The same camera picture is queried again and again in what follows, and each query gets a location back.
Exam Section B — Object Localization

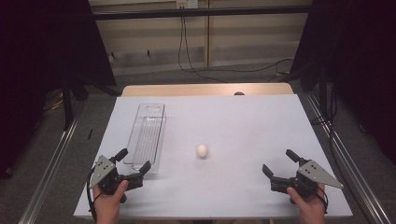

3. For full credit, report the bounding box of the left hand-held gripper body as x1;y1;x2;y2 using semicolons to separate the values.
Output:
89;154;145;204

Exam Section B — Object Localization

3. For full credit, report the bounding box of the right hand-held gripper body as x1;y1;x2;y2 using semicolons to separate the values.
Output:
270;159;345;205

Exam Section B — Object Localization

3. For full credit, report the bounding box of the clear plastic storage container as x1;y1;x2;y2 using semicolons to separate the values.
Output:
122;103;167;176

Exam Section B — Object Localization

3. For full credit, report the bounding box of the white egg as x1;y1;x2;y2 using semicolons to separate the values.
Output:
196;144;209;160

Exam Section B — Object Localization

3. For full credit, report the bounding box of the person's left hand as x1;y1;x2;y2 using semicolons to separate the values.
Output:
92;179;130;217

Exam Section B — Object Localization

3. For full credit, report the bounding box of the person's right hand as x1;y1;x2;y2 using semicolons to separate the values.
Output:
286;182;328;218

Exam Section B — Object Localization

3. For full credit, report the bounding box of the white table cover sheet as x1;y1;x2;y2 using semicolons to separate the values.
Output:
73;93;354;219

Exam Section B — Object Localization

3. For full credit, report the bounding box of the black metal stand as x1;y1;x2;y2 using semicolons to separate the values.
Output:
61;74;123;131
311;66;335;125

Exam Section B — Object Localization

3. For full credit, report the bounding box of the dark curtain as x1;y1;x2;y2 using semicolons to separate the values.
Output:
0;0;118;180
289;0;396;164

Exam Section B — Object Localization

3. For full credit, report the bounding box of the black horizontal metal bar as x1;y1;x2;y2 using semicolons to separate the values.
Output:
92;5;312;21

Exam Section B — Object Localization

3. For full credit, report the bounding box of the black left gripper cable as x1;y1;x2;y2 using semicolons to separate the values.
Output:
86;165;105;222

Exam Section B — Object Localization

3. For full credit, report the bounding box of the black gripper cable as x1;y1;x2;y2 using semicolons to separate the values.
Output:
316;186;330;215
86;165;105;222

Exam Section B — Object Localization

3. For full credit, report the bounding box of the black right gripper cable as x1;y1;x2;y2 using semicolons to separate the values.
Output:
316;186;330;215

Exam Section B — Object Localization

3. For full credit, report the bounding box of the metal floor rail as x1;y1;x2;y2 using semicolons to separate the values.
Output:
18;102;86;224
303;92;392;224

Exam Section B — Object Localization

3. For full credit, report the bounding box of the yellow cable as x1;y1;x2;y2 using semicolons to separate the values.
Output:
42;91;65;112

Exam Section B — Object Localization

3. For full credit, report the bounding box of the black floor cable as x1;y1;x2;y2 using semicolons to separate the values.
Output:
186;58;295;75

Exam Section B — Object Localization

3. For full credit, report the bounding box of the black hanging wall cable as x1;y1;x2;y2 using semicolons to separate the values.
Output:
177;16;229;84

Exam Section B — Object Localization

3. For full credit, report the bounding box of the white wall socket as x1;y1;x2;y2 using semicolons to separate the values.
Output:
176;0;200;9

